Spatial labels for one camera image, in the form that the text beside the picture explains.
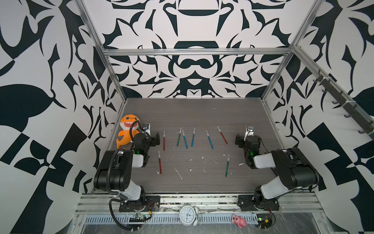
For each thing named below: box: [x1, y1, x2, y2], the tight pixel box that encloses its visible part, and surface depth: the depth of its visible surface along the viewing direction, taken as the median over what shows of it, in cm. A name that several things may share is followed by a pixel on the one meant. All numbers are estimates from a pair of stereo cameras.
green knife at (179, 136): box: [176, 127, 183, 147], surface depth 101 cm
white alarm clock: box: [179, 204, 199, 227], surface depth 69 cm
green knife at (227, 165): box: [224, 153, 231, 178], surface depth 89 cm
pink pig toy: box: [231, 214, 247, 229], surface depth 70 cm
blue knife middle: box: [190, 127, 196, 148], surface depth 101 cm
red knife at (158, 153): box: [157, 150, 163, 175], surface depth 90 cm
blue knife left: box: [182, 129, 189, 150], surface depth 99 cm
